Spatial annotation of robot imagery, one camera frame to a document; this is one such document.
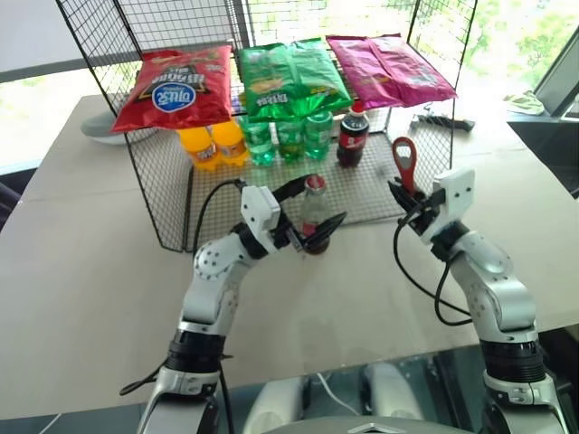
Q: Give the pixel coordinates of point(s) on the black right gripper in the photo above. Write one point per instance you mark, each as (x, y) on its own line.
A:
(425, 212)

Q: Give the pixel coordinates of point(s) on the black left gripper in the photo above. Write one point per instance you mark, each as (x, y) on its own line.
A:
(289, 238)

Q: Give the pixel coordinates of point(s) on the clear glass bottle red cap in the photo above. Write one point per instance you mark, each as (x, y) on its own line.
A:
(315, 205)

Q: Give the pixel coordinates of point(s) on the red bottle opener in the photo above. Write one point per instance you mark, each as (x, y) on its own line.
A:
(405, 167)

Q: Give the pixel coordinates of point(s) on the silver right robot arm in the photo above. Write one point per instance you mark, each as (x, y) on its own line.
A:
(497, 289)

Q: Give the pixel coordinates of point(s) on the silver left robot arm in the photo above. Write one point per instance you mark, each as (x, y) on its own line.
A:
(212, 289)

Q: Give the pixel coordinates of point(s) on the green soda bottle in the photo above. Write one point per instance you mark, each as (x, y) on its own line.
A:
(289, 140)
(319, 135)
(258, 142)

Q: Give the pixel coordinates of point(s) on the dark cola bottle red cap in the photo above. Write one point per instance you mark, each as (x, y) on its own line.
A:
(353, 138)

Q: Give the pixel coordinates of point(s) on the orange soda bottle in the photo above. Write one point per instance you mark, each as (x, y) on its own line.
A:
(201, 149)
(230, 144)

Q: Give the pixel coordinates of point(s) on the flat black object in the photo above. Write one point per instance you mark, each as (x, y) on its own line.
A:
(445, 121)

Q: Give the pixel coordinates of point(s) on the magenta chips bag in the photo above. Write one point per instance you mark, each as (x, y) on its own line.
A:
(389, 68)

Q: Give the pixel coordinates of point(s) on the green chips bag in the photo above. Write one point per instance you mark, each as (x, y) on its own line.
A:
(289, 77)

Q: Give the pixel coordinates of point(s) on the white green cloth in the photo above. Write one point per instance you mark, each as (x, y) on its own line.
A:
(524, 103)

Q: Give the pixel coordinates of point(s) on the dark side table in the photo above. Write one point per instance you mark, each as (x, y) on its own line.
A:
(552, 149)

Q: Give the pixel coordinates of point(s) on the red chips bag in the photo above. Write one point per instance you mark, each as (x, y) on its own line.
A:
(176, 90)

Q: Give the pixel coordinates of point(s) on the dark leaning panel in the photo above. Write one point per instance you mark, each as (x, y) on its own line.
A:
(558, 77)

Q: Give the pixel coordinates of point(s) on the white rounded robot leg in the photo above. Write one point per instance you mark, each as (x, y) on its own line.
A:
(278, 402)
(391, 389)

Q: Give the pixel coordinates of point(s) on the grey rounded object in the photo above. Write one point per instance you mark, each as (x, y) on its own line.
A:
(100, 129)

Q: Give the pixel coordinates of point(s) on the grey robot torso cover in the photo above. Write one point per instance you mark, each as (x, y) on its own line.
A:
(371, 425)

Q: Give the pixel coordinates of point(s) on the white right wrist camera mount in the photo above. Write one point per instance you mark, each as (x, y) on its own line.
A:
(454, 199)

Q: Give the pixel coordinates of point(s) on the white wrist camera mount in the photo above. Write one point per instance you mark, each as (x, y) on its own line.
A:
(259, 209)
(454, 199)

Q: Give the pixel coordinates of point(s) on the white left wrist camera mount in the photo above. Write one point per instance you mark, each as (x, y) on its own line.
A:
(259, 209)

